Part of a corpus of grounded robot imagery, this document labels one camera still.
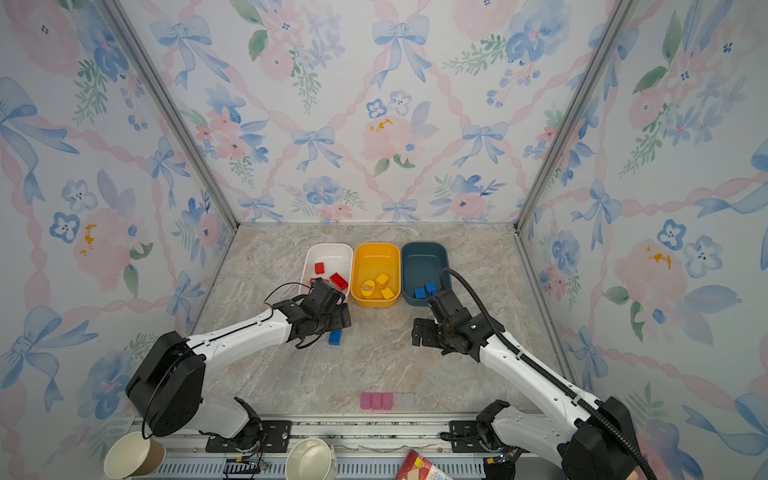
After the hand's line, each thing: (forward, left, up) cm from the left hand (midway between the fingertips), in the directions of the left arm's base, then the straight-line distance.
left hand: (340, 315), depth 88 cm
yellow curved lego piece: (+12, -7, -3) cm, 14 cm away
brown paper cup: (-34, +47, -6) cm, 58 cm away
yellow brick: (+16, -12, -3) cm, 20 cm away
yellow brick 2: (+10, -14, -4) cm, 18 cm away
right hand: (-7, -24, +3) cm, 25 cm away
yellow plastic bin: (+23, -7, -3) cm, 24 cm away
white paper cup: (-34, +4, -7) cm, 35 cm away
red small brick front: (+21, +10, -5) cm, 24 cm away
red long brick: (+15, +12, -4) cm, 20 cm away
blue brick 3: (-5, +1, -5) cm, 7 cm away
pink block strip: (-21, -11, -7) cm, 25 cm away
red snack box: (-36, -21, -2) cm, 42 cm away
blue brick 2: (+13, -29, -5) cm, 32 cm away
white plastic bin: (+24, +6, -5) cm, 25 cm away
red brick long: (+17, +3, -7) cm, 18 cm away
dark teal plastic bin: (+23, -26, -6) cm, 35 cm away
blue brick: (+11, -25, -5) cm, 27 cm away
